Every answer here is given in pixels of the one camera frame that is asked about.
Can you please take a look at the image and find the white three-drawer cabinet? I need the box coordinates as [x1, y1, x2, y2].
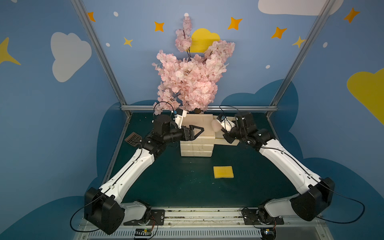
[180, 114, 216, 157]

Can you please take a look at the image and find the yellow sponge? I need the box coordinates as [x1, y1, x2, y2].
[213, 166, 234, 179]

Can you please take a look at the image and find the pink sponge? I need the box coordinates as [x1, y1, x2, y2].
[211, 119, 223, 133]

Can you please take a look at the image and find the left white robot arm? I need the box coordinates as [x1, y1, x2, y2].
[81, 109, 204, 235]

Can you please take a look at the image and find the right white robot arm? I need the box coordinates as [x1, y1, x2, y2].
[217, 111, 336, 225]

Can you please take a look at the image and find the pink cherry blossom tree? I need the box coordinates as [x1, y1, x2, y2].
[153, 15, 236, 115]

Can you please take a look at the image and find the green circuit board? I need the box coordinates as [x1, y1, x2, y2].
[134, 228, 152, 238]

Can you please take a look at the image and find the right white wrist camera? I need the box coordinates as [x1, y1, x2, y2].
[216, 114, 236, 132]

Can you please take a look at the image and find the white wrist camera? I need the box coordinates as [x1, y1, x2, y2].
[216, 114, 236, 132]
[175, 109, 188, 129]

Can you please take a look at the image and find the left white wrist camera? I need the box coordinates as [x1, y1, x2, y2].
[175, 109, 188, 129]

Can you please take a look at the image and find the rear aluminium frame bar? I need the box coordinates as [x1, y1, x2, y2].
[121, 105, 278, 112]

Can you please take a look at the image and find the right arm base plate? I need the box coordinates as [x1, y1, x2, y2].
[241, 208, 284, 226]

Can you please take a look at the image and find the aluminium mounting rail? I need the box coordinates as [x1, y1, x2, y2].
[74, 207, 333, 240]

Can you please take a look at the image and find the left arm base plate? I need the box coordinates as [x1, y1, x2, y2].
[123, 210, 165, 226]

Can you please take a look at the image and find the right aluminium frame post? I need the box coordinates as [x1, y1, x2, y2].
[270, 0, 336, 109]

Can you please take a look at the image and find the aluminium frame post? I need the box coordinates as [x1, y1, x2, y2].
[270, 0, 336, 109]
[71, 0, 127, 105]

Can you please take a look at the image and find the left aluminium frame post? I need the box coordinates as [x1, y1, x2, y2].
[71, 0, 127, 105]

